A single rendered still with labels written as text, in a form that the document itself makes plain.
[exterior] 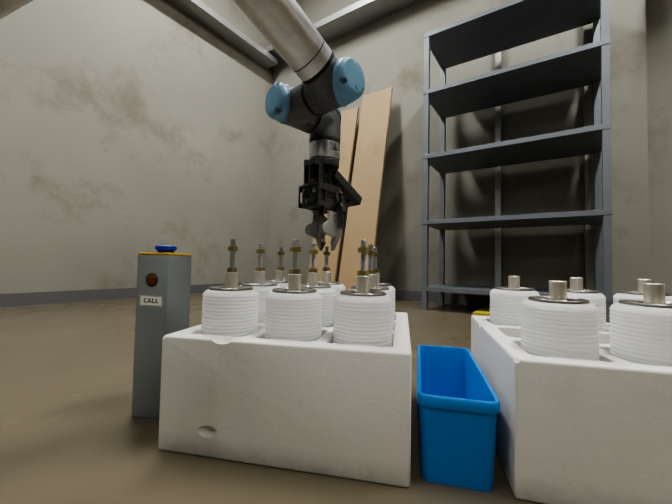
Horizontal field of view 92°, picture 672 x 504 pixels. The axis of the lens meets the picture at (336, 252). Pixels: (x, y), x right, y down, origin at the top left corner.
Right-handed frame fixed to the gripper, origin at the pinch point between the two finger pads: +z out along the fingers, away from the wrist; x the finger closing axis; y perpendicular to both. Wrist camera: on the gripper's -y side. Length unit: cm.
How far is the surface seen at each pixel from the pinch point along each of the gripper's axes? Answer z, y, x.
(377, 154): -89, -169, -102
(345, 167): -83, -165, -134
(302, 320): 13.5, 23.0, 16.1
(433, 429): 27.1, 14.9, 34.3
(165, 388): 24.7, 37.0, -0.3
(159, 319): 15.7, 33.9, -12.0
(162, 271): 6.6, 33.8, -11.8
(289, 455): 32.3, 26.6, 17.8
